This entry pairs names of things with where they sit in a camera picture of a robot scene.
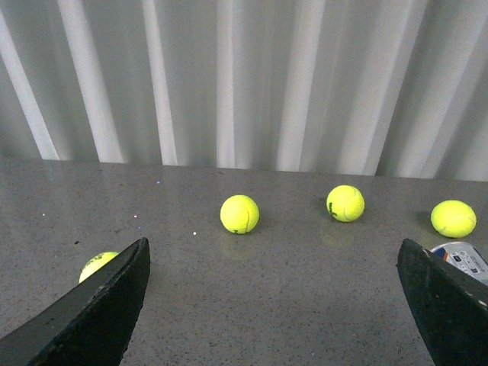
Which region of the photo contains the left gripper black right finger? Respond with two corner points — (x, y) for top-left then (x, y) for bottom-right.
(396, 239), (487, 365)

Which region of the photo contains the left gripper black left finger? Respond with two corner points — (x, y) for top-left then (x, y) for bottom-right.
(1, 238), (150, 365)

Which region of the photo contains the Wilson tennis ball can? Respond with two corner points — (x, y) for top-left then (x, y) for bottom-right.
(431, 242), (488, 285)

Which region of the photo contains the tennis ball far left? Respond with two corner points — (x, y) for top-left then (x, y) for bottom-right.
(79, 252), (118, 284)

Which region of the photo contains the tennis ball with Wilson print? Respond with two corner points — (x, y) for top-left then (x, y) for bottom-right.
(430, 200), (477, 239)

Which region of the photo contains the tennis ball centre right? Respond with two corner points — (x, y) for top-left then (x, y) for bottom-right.
(326, 185), (365, 223)

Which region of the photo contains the tennis ball centre left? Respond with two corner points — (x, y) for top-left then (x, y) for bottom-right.
(220, 194), (260, 234)

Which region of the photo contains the white pleated curtain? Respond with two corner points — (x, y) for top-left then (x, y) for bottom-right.
(1, 1), (487, 181)

